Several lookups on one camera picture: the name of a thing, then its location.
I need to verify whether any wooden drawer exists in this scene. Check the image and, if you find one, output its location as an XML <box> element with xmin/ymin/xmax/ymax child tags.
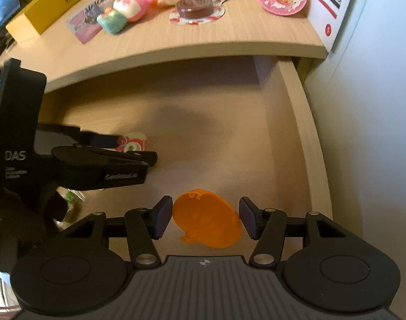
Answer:
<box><xmin>39</xmin><ymin>55</ymin><xmax>334</xmax><ymax>261</ymax></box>

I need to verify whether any small green toy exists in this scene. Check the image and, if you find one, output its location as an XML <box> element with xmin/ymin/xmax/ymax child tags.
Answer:
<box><xmin>97</xmin><ymin>8</ymin><xmax>127</xmax><ymax>34</ymax></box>

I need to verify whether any orange plastic lid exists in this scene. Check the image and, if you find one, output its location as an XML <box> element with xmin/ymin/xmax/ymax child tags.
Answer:
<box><xmin>172</xmin><ymin>189</ymin><xmax>242</xmax><ymax>249</ymax></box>

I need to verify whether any clear crinkly packet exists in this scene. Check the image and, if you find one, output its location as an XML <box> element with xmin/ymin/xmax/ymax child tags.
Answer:
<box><xmin>56</xmin><ymin>188</ymin><xmax>86</xmax><ymax>222</ymax></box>

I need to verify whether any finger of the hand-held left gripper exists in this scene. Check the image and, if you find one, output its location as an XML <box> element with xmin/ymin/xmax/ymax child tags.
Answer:
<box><xmin>34</xmin><ymin>123</ymin><xmax>123</xmax><ymax>155</ymax></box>
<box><xmin>51</xmin><ymin>144</ymin><xmax>158</xmax><ymax>168</ymax></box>

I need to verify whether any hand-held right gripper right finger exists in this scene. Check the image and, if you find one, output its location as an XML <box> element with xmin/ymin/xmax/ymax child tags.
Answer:
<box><xmin>239</xmin><ymin>197</ymin><xmax>357</xmax><ymax>269</ymax></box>

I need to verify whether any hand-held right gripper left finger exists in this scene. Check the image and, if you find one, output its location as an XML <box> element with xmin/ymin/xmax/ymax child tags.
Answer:
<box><xmin>52</xmin><ymin>195</ymin><xmax>174</xmax><ymax>269</ymax></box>

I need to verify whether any pink round plush toy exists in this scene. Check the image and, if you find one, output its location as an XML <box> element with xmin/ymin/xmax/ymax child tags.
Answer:
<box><xmin>113</xmin><ymin>0</ymin><xmax>154</xmax><ymax>23</ymax></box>

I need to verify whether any brown round container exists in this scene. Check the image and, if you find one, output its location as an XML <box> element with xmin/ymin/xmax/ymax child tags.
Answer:
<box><xmin>175</xmin><ymin>0</ymin><xmax>214</xmax><ymax>19</ymax></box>

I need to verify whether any yellow box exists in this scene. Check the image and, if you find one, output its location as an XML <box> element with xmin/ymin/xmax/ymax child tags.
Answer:
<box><xmin>6</xmin><ymin>0</ymin><xmax>82</xmax><ymax>43</ymax></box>

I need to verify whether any pink white sticker packet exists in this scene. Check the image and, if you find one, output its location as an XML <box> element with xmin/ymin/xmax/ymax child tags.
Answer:
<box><xmin>115</xmin><ymin>131</ymin><xmax>148</xmax><ymax>153</ymax></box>

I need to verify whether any pink card packet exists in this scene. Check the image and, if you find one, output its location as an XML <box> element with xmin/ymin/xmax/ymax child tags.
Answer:
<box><xmin>65</xmin><ymin>0</ymin><xmax>124</xmax><ymax>45</ymax></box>

